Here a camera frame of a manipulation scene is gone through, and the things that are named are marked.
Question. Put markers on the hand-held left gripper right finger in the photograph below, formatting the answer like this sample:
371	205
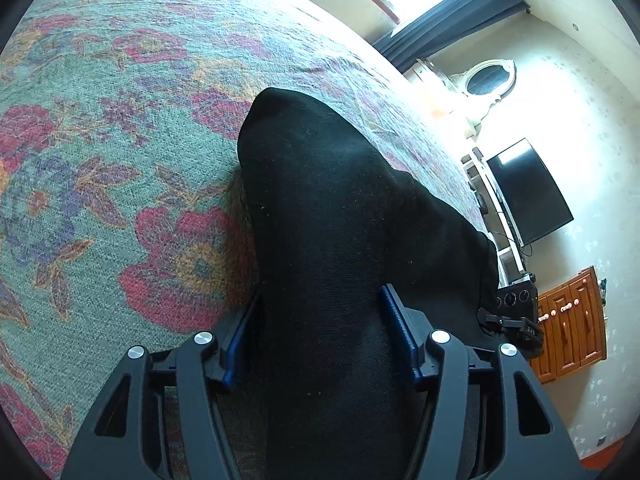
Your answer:
400	325

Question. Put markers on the black flat television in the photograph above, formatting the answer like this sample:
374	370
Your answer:
530	195

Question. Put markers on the oval mirror white frame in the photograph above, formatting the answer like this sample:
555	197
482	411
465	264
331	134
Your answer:
487	80

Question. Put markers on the black pants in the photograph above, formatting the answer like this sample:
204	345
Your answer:
325	240

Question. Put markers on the white TV cabinet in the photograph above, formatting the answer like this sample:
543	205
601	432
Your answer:
502	240

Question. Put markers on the orange wooden cabinet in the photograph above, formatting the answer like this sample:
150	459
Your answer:
570	325

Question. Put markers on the floral bedspread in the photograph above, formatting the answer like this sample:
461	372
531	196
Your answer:
125	135

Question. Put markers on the dark blue curtain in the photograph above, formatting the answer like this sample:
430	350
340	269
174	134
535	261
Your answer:
450	15

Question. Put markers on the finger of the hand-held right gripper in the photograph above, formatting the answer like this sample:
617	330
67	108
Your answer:
497	320

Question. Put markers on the cream dressing table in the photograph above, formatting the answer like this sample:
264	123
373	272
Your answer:
442	105

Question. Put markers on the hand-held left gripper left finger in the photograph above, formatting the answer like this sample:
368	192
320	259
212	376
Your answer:
234	360

